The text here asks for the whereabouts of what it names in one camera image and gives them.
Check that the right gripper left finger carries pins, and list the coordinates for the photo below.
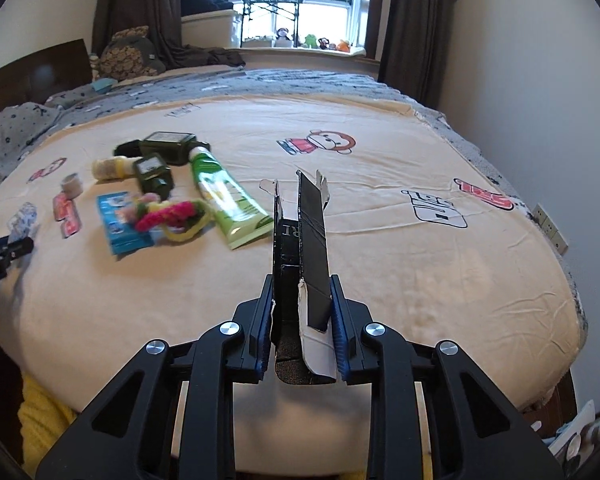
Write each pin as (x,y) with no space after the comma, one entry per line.
(168,413)

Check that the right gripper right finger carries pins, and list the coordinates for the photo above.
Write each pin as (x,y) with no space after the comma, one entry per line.
(434,413)

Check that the small tape roll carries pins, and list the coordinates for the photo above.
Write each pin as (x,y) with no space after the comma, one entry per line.
(71,186)

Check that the grey patterned blanket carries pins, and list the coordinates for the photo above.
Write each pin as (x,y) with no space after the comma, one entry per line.
(25,126)

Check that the blue packet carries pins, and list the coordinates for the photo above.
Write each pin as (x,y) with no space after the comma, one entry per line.
(120,235)

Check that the yellow fleece blanket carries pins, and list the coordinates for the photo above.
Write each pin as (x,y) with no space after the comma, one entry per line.
(43,420)

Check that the yellow cream bottle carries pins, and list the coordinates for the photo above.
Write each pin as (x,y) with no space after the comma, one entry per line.
(113,168)

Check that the beige cartoon bed sheet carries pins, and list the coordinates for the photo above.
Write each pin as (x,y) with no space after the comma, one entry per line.
(413,230)

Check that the dark green box bottle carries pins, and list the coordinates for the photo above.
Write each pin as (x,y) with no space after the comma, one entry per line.
(153,176)

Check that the dark wooden headboard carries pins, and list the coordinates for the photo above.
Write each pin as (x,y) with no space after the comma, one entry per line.
(39,75)

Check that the green white tube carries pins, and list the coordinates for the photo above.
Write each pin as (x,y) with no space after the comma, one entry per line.
(240,218)

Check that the brown patterned pillow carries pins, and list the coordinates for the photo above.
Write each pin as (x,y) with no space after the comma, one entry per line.
(130,54)

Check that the left dark curtain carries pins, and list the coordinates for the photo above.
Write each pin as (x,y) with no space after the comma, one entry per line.
(163,19)

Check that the dark curtain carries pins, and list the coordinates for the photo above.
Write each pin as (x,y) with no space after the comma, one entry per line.
(163,19)
(411,39)

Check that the white storage box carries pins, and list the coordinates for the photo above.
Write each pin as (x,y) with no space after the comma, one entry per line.
(216,29)

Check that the metal rack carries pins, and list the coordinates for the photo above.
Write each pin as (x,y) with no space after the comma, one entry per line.
(273,7)

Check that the right dark curtain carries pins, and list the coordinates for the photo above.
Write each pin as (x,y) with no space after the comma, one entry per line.
(411,39)

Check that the wall power socket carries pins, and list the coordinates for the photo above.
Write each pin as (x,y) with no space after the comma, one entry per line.
(549,228)

